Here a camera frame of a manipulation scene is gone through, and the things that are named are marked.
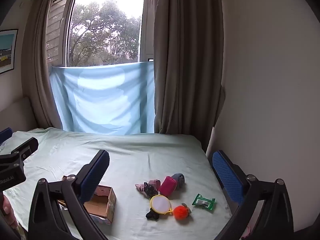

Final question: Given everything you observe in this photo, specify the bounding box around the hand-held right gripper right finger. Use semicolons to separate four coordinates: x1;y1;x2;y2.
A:
209;150;294;240

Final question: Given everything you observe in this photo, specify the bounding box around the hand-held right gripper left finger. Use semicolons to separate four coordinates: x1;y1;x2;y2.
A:
28;149;110;240

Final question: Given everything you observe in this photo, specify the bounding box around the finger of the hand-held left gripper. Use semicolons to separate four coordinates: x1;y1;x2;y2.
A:
0;137;39;174
0;127;13;146

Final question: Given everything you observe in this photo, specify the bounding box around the cardboard box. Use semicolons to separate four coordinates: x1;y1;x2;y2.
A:
57;175;117;225

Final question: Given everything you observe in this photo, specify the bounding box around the green wipes packet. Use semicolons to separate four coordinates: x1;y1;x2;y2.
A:
192;194;216;212

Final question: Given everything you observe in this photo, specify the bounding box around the orange fluffy pom-pom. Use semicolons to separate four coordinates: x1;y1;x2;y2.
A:
173;202;192;221

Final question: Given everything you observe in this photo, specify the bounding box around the black patterned cloth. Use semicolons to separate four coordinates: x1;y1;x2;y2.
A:
144;183;159;196

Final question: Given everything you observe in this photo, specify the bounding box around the magenta pouch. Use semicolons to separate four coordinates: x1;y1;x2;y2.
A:
158;176;178;195

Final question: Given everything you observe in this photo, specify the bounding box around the black sock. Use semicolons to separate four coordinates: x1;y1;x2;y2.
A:
146;207;161;222

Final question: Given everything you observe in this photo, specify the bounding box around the round yellow-rimmed pouch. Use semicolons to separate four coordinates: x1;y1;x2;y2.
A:
149;194;173;216

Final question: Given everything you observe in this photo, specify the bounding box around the person's left hand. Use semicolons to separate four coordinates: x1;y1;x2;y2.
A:
2;194;18;229

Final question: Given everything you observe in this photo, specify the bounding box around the beige headboard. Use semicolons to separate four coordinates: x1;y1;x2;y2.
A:
0;97;38;133

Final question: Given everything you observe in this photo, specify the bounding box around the grey sock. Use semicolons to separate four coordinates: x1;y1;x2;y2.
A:
171;173;186;190

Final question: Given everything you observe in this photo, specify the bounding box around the pale green bed sheet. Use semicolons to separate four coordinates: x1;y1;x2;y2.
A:
0;127;233;240

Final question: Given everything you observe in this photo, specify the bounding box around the pink scrunchie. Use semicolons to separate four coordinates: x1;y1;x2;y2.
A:
135;179;161;195

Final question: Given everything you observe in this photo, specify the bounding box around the narrow brown curtain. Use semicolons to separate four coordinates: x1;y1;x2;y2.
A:
21;0;63;131

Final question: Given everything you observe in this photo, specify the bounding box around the light blue hanging cloth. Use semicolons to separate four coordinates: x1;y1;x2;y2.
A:
49;61;156;136

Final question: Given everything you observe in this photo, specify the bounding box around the wide brown curtain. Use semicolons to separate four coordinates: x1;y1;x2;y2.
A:
153;0;226;153

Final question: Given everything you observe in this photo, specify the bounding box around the window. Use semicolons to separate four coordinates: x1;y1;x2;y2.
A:
46;0;156;67

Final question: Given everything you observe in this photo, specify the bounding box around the framed wall picture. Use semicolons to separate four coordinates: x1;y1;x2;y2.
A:
0;29;19;74

